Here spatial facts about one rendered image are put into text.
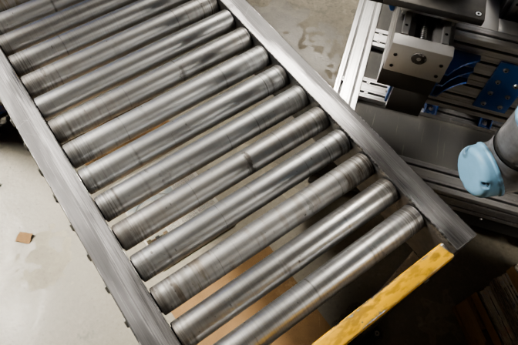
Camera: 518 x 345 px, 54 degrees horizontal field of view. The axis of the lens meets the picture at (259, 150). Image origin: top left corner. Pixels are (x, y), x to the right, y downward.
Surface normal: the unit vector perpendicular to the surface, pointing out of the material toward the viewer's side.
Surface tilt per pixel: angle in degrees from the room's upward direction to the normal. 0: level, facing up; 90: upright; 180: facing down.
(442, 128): 0
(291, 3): 0
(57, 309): 0
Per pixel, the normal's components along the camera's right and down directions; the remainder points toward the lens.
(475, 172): -0.97, 0.18
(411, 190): 0.04, -0.52
